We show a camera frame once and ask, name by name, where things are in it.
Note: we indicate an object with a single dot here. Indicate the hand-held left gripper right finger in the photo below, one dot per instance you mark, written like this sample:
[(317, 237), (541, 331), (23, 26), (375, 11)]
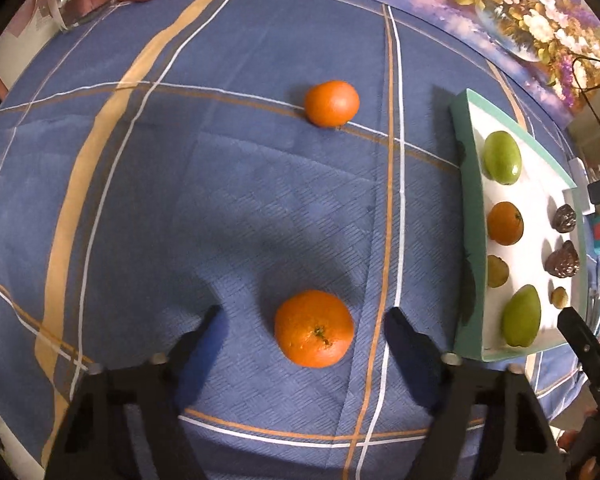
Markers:
[(412, 365)]

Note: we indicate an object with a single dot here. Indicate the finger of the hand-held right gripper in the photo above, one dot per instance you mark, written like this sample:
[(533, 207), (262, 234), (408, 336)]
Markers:
[(587, 352)]

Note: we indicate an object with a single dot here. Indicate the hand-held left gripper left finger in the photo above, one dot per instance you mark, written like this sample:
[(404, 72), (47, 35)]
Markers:
[(202, 360)]

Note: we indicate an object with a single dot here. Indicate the small tan longan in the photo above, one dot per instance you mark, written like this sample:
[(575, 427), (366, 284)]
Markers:
[(560, 296), (497, 271)]

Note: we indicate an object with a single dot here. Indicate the green pear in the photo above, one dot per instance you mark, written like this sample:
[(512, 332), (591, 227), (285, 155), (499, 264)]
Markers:
[(521, 316)]

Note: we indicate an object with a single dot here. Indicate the dark brown avocado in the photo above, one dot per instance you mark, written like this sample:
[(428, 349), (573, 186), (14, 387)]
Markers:
[(562, 260), (564, 218)]

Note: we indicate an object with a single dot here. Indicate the orange tangerine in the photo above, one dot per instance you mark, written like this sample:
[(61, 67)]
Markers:
[(314, 329), (331, 103), (505, 223)]

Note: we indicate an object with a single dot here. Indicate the white box with teal rim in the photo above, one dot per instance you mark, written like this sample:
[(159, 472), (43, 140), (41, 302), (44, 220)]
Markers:
[(535, 180)]

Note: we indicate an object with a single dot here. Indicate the green mango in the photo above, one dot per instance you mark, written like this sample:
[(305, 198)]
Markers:
[(502, 157)]

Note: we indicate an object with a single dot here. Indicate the blue plaid tablecloth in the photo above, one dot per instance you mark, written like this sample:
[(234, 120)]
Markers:
[(230, 185)]

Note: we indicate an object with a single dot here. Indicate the white charger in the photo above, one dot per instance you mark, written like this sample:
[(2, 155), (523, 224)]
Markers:
[(577, 170)]

